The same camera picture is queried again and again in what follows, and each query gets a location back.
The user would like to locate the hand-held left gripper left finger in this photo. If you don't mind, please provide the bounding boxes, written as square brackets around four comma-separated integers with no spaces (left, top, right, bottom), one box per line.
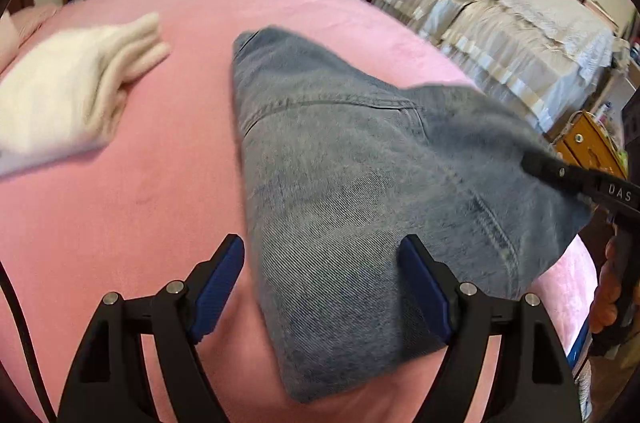
[57,233,246,423]

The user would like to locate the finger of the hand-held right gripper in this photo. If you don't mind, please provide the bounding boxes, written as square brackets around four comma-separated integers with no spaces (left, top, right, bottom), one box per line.
[520,150,596,200]

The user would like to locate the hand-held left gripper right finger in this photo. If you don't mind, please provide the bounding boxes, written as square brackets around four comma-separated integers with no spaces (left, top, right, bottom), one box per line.
[397,233,583,423]

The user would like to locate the blue denim jeans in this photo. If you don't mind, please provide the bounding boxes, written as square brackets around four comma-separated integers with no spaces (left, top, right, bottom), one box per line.
[231,25,593,404]

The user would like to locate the person's right hand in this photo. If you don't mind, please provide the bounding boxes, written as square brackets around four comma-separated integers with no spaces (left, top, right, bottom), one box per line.
[587,237,632,335]

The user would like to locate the wooden cabinet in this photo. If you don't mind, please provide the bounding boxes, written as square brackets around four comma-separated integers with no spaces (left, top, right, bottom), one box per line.
[552,110,628,178]

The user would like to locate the pink bed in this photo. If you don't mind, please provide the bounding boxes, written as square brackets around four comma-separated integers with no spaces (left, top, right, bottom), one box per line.
[0,0,601,423]

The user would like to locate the furniture with beige lace cover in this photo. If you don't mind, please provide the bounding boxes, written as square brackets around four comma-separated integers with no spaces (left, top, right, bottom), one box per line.
[372,0,631,134]

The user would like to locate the folded white cloth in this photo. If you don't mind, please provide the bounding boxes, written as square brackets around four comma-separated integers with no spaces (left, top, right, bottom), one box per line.
[0,13,172,176]

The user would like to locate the pink pillow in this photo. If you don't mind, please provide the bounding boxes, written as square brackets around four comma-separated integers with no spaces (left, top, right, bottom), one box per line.
[0,3,57,66]

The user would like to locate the black cable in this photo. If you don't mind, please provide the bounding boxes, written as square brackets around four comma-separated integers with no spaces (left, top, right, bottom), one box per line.
[0,260,56,423]

